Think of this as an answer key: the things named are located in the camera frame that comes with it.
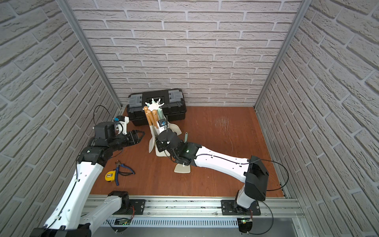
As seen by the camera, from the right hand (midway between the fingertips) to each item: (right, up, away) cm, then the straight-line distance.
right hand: (161, 134), depth 72 cm
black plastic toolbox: (+3, +16, +25) cm, 30 cm away
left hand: (-9, +2, 0) cm, 9 cm away
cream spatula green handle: (+8, -21, +12) cm, 26 cm away
